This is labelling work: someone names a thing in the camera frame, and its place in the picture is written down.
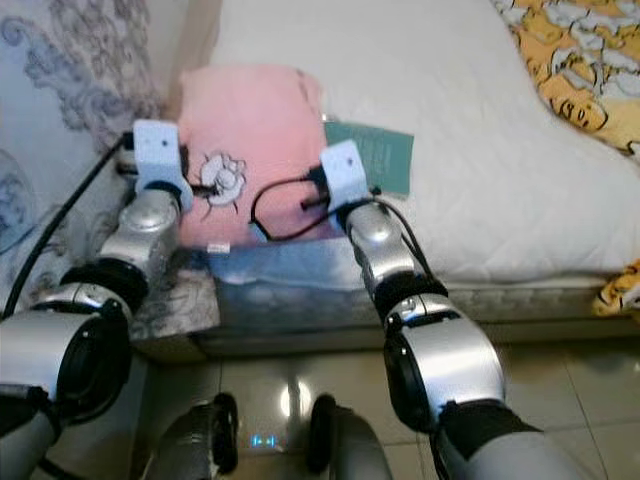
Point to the paperback book with teal back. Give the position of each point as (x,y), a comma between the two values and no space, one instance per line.
(390,160)

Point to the pink cartoon sheep pillow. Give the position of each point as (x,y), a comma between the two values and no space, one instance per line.
(250,120)

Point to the yellow cartoon egg print blanket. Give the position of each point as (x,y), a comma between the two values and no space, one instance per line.
(570,70)

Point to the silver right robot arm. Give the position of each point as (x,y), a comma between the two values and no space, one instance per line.
(460,360)

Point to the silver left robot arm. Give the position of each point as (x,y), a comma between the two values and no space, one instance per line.
(60,345)

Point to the white quilted mattress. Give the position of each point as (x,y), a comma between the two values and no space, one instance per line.
(470,150)

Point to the grey floral patterned fabric cover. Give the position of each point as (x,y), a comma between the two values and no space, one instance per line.
(60,80)

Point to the grey left robot leg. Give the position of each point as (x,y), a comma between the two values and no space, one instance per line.
(190,445)

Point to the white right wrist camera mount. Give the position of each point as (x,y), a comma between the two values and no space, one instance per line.
(345,172)

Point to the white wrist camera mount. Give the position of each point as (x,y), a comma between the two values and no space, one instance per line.
(345,172)
(160,150)

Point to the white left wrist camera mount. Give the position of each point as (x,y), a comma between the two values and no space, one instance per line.
(160,150)

